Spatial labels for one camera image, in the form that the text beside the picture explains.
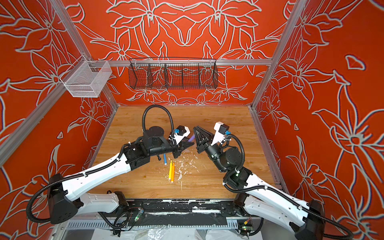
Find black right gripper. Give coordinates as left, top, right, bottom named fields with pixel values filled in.
left=192, top=127, right=229, bottom=175

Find purple marker pen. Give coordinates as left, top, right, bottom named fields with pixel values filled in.
left=188, top=135, right=195, bottom=142

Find blue marker pen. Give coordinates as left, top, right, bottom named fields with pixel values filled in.
left=163, top=154, right=168, bottom=165

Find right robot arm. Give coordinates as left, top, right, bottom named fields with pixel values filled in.
left=193, top=122, right=353, bottom=240

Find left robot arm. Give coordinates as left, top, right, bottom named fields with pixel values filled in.
left=26, top=105, right=193, bottom=224

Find orange marker pen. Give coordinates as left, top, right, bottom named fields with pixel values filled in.
left=171, top=163, right=175, bottom=183

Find yellow marker pen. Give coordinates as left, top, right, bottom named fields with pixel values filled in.
left=168, top=160, right=173, bottom=180

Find white mesh basket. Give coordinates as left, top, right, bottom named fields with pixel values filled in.
left=60, top=61, right=112, bottom=98

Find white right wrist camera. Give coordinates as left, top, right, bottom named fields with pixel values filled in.
left=211, top=122, right=230, bottom=146

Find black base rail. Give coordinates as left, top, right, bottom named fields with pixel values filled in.
left=126, top=199, right=260, bottom=230

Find black wire basket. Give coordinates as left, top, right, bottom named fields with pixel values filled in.
left=128, top=58, right=219, bottom=90

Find aluminium frame rail back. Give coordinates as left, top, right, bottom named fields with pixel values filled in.
left=87, top=59, right=272, bottom=68

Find aluminium frame rail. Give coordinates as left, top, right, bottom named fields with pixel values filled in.
left=87, top=59, right=272, bottom=68
left=1, top=1, right=117, bottom=169
left=250, top=0, right=308, bottom=111

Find aluminium frame rail left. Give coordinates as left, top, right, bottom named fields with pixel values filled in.
left=1, top=1, right=117, bottom=169

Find aluminium frame rail right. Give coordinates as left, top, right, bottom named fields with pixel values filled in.
left=250, top=0, right=308, bottom=111

